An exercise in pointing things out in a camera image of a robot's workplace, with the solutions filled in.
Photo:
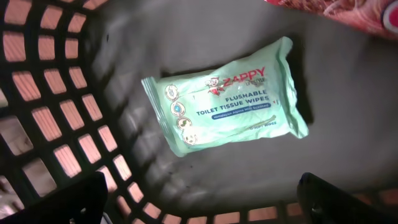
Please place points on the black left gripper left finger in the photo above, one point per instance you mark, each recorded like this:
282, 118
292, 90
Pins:
82, 202

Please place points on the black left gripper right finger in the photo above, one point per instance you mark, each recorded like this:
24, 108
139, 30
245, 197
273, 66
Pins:
322, 202

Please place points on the mint green wipes pack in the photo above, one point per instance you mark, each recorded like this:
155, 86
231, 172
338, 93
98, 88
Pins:
247, 99

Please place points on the red snack wrapper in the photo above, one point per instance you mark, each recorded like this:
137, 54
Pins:
378, 17

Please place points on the dark grey plastic basket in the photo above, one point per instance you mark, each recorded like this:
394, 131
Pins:
72, 103

